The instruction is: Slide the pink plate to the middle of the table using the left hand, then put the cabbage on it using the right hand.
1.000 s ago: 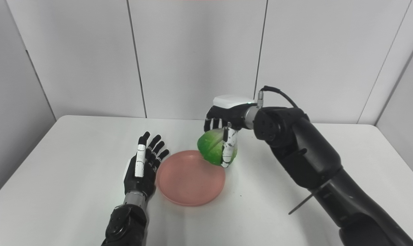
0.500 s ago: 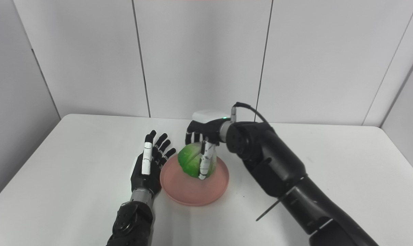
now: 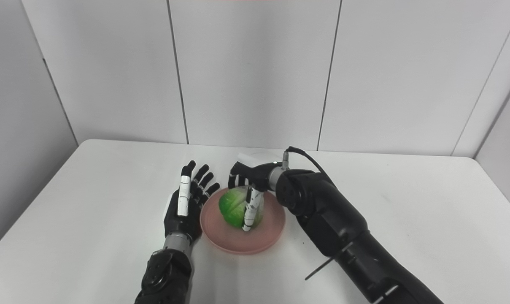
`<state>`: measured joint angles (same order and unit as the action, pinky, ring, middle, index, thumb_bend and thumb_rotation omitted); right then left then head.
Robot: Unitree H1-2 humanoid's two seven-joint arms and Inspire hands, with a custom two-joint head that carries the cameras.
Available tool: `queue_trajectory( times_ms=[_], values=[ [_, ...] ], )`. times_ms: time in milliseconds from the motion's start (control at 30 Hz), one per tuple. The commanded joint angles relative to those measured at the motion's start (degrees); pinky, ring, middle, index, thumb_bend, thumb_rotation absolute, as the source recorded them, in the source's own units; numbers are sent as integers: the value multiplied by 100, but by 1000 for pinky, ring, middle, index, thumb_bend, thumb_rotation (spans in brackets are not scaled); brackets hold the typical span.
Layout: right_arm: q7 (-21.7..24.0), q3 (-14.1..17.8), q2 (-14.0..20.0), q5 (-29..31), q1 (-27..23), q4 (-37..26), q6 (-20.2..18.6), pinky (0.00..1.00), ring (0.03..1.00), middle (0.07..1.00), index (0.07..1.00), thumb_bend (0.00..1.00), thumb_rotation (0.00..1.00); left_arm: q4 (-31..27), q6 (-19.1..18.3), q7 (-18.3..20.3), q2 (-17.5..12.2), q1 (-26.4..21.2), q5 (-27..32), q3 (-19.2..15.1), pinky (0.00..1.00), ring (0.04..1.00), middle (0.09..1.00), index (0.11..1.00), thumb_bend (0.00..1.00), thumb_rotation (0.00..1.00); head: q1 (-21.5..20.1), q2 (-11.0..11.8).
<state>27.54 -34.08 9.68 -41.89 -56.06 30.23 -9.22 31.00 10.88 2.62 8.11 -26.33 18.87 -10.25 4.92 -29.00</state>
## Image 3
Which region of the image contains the thin metal rod on arm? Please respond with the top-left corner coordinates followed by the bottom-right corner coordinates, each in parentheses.
top-left (305, 258), bottom-right (336, 281)

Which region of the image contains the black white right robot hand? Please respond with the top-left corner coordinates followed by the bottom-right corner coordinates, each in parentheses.
top-left (227, 152), bottom-right (281, 232)

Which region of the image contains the green white toy cabbage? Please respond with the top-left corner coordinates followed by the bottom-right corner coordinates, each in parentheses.
top-left (219, 187), bottom-right (265, 229)

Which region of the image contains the pink round plate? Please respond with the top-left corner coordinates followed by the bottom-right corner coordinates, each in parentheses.
top-left (200, 186), bottom-right (286, 255)

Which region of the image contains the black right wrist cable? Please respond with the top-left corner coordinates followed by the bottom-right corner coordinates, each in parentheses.
top-left (283, 146), bottom-right (327, 176)

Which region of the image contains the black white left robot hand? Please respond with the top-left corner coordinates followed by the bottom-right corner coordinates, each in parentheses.
top-left (164, 160), bottom-right (221, 245)

